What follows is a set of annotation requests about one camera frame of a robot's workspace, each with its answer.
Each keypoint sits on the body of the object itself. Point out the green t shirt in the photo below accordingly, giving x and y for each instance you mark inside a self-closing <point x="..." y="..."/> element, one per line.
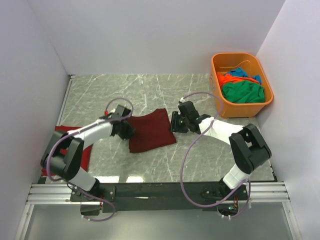
<point x="243" y="92"/>

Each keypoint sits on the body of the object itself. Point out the dark maroon t shirt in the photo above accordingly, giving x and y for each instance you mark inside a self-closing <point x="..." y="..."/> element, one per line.
<point x="151" y="131"/>

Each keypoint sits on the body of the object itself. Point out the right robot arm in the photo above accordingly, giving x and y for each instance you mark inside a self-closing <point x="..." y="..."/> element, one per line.
<point x="249" y="148"/>

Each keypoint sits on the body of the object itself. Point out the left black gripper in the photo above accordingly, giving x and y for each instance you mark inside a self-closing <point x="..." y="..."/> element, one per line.
<point x="128" y="133"/>

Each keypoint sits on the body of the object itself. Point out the orange t shirt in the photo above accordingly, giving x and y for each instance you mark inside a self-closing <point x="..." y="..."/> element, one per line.
<point x="228" y="78"/>

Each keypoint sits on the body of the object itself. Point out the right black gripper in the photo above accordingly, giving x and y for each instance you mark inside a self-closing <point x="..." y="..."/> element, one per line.
<point x="174" y="126"/>

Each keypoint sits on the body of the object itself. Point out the folded red t shirt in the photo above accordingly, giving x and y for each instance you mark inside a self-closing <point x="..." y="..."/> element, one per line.
<point x="85" y="154"/>

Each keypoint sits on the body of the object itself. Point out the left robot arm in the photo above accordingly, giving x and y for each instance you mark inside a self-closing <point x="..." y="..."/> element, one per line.
<point x="67" y="166"/>

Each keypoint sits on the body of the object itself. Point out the orange plastic basket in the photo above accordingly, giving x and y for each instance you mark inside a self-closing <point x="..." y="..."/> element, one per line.
<point x="226" y="61"/>

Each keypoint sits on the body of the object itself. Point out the blue t shirt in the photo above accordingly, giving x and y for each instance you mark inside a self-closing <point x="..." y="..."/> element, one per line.
<point x="240" y="73"/>

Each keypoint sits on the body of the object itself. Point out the aluminium frame rail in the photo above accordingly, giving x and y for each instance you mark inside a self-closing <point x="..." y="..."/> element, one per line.
<point x="60" y="194"/>

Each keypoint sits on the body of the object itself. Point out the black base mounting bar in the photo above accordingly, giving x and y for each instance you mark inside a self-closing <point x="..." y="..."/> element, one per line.
<point x="145" y="196"/>

